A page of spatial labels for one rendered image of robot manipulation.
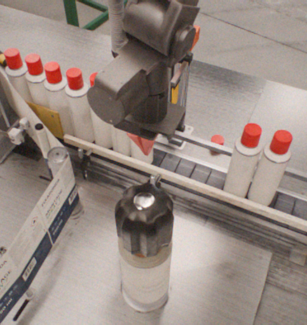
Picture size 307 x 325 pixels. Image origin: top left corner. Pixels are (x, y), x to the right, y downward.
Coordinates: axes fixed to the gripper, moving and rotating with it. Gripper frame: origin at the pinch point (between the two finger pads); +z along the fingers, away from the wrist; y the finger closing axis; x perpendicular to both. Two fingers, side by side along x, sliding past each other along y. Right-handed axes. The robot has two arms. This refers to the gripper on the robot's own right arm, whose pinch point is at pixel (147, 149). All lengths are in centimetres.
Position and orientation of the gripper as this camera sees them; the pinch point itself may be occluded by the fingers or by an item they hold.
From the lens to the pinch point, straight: 69.1
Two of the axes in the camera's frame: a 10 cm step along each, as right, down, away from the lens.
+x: 4.2, -6.9, 5.8
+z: -0.2, 6.4, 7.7
